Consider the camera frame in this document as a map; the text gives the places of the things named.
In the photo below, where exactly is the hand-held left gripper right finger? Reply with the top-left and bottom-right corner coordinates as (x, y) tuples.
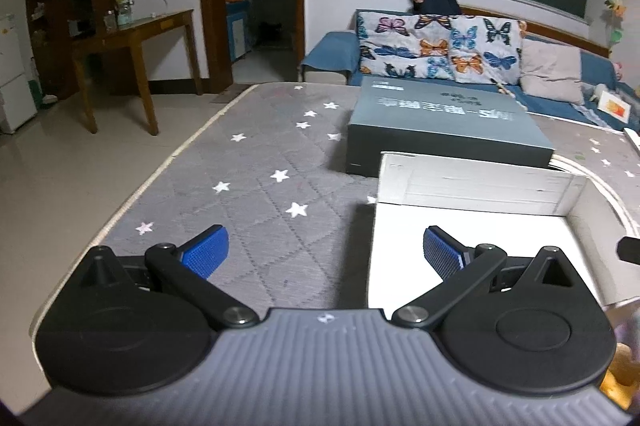
(391, 226), (576, 332)

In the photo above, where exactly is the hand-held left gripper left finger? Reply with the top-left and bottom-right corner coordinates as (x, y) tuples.
(75, 225), (261, 332)

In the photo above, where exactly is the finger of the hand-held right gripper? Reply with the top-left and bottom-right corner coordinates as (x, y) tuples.
(616, 235), (640, 266)

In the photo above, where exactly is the white cardboard box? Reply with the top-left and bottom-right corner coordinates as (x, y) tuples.
(366, 150), (640, 313)

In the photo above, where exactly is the grey box lid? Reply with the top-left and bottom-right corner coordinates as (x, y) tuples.
(346, 76), (557, 179)

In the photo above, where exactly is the grey star-patterned desktop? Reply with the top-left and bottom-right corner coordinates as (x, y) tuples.
(27, 81), (640, 357)

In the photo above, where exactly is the white card with orange picture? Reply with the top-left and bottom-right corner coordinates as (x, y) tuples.
(597, 90), (633, 127)

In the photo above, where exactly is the beige cushion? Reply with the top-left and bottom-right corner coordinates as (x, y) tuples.
(519, 37), (586, 104)

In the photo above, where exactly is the butterfly print cushion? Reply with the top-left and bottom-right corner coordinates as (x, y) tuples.
(356, 9), (453, 80)
(447, 14), (528, 86)

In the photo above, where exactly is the blue cabinet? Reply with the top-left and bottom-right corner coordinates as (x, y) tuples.
(225, 0), (249, 63)

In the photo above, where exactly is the blue sofa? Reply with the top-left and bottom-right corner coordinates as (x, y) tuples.
(299, 9), (640, 132)

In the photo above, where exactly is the wooden side table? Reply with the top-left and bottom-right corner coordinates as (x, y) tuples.
(70, 9), (203, 136)

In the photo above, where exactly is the artificial flower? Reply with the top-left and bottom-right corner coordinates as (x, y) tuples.
(604, 0), (628, 52)

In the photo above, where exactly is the white refrigerator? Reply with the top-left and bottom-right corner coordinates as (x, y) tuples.
(0, 12), (38, 134)

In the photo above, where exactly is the wooden door frame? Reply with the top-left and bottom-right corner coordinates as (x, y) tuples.
(196, 0), (306, 94)

